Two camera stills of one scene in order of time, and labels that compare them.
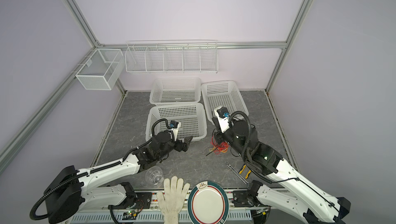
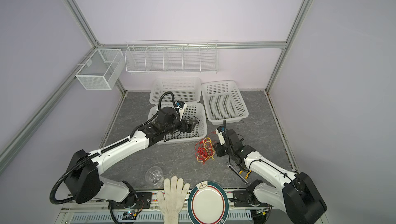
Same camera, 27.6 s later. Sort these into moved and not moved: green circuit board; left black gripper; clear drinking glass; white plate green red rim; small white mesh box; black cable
Moved: black cable; left black gripper
Not moved: green circuit board; white plate green red rim; small white mesh box; clear drinking glass
